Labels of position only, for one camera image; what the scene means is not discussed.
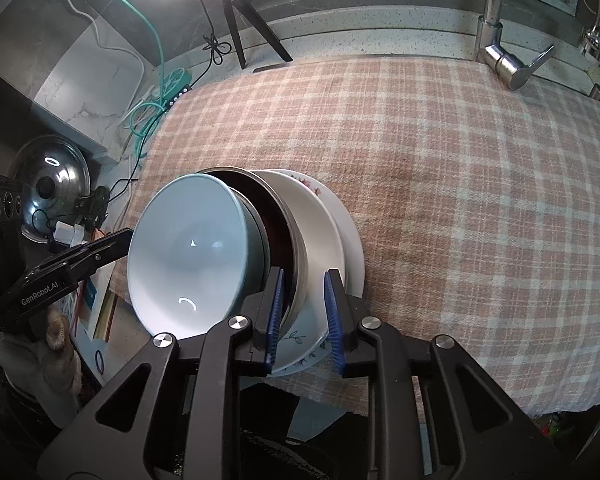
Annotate black cable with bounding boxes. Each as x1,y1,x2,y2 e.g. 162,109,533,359
192,0,233,91

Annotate white plate with pink blossoms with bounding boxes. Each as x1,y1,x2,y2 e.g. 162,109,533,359
285,170,367,377

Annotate black tripod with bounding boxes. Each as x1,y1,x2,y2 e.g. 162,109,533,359
211,0,295,70

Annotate person's left hand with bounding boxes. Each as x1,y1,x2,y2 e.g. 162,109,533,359
0,307,83,397

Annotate black inline remote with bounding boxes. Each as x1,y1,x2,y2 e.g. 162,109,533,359
164,86,191,111

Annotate metal spray head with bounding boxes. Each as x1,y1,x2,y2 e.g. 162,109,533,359
579,0,600,59

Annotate large steel bowl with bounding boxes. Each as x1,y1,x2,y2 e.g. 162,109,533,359
197,165,312,323

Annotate steel pot lid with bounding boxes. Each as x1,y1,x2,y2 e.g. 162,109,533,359
19,134,92,245

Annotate chrome faucet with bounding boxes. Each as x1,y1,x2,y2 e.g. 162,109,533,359
475,0,557,92

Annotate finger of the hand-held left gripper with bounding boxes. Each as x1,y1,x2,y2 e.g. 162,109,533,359
27,227,135,283

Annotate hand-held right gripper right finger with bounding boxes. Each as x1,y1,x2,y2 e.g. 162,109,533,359
324,268,561,480

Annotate white paper box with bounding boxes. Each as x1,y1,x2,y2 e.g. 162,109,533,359
77,275,118,343

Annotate white cable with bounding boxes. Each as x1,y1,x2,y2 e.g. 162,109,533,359
30,0,148,106

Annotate plaid cloth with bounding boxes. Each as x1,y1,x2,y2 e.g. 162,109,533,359
107,55,600,418

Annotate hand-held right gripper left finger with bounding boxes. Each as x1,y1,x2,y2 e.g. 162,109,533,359
50,266,286,480

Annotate white charger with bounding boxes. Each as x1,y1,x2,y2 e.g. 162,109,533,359
54,221,83,247

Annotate light blue bowl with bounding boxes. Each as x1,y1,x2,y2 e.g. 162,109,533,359
126,172,270,339

